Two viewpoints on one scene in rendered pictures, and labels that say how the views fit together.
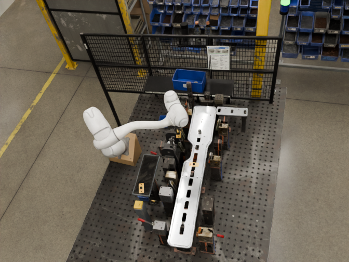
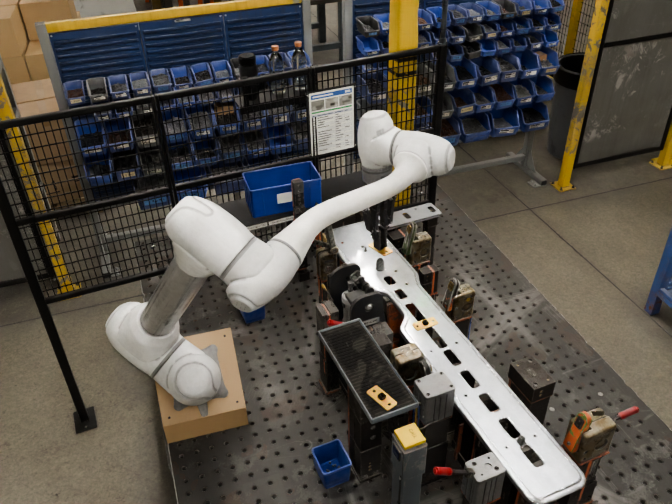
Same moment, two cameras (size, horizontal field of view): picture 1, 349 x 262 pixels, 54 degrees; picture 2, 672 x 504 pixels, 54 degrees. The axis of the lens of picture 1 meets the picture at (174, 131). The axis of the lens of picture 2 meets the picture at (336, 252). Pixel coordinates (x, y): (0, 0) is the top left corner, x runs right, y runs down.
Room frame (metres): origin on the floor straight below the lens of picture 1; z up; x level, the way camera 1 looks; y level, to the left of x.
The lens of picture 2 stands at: (0.54, 1.23, 2.50)
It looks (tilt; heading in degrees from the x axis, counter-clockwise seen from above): 36 degrees down; 317
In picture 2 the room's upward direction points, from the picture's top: 2 degrees counter-clockwise
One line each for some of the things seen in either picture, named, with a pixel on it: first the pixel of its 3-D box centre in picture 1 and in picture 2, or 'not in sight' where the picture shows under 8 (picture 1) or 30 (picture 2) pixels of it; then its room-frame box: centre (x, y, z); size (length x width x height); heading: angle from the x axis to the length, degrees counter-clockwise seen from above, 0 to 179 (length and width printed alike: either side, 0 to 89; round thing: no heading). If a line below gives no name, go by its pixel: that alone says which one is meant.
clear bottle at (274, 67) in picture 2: (197, 31); (276, 69); (2.61, -0.40, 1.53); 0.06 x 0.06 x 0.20
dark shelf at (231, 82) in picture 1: (188, 86); (279, 206); (2.44, -0.23, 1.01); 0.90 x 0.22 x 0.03; 69
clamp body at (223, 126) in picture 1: (223, 136); (417, 271); (1.84, -0.44, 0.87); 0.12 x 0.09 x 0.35; 69
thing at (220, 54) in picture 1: (218, 57); (331, 120); (2.45, -0.56, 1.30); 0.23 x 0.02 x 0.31; 69
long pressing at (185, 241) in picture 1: (194, 167); (430, 328); (1.51, -0.10, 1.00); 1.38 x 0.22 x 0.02; 159
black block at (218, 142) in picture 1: (218, 149); (426, 298); (1.73, -0.36, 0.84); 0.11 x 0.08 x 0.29; 69
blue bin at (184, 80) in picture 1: (189, 80); (282, 188); (2.44, -0.25, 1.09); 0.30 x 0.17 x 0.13; 64
